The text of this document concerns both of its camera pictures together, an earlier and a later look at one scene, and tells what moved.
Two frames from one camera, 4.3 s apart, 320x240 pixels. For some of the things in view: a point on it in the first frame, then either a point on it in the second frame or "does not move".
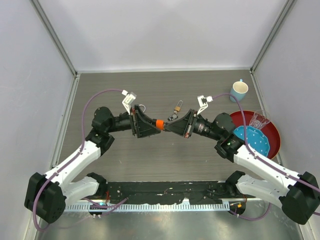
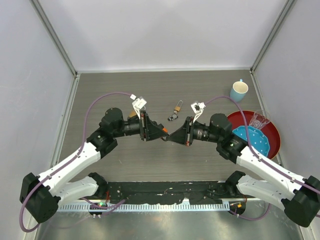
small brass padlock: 178,108 does not move
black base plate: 171,190 does not move
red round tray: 271,129 does not move
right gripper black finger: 178,126 → 178,137
